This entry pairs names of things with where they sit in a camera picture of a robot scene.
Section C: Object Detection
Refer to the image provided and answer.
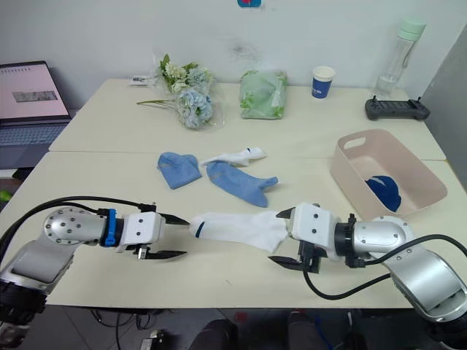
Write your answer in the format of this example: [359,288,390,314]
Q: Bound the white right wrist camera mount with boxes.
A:
[290,203,342,262]

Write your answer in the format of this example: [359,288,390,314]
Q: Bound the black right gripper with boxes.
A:
[268,206,324,274]

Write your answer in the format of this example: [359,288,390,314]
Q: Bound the dark blue sock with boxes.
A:
[366,174,403,213]

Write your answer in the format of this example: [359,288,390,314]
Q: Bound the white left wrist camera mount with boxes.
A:
[116,211,165,254]

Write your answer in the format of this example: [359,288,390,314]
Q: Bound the dark gray handheld controller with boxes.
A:
[364,95,431,121]

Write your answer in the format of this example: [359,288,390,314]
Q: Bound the dark rounded shape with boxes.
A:
[189,319,240,350]
[286,309,322,350]

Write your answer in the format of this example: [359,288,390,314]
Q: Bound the green plastic bag package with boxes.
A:
[239,69,288,120]

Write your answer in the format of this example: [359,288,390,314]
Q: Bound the gray laptop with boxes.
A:
[0,60,74,171]

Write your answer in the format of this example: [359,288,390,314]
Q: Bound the white sock blue stripe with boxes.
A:
[198,147,267,168]
[189,210,289,253]

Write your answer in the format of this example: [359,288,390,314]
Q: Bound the pink plastic basket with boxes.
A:
[330,128,449,222]

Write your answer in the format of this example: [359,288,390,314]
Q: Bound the light blue sock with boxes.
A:
[156,152,203,190]
[206,162,279,209]

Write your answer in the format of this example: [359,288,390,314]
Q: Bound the wrapped artificial flower bouquet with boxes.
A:
[136,53,225,132]

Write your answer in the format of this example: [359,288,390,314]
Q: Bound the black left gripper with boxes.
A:
[126,212,191,262]

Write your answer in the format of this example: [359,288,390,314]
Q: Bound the gray partition panel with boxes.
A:
[421,25,467,190]

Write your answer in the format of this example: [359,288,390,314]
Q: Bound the clear bottle green lid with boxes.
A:
[374,17,427,98]

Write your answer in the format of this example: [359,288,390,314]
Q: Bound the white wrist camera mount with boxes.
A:
[116,211,165,254]
[290,203,342,262]

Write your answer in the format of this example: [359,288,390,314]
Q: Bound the small black floor device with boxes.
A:
[140,330,165,350]

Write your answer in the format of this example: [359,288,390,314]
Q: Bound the blue white paper cup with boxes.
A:
[311,65,336,99]

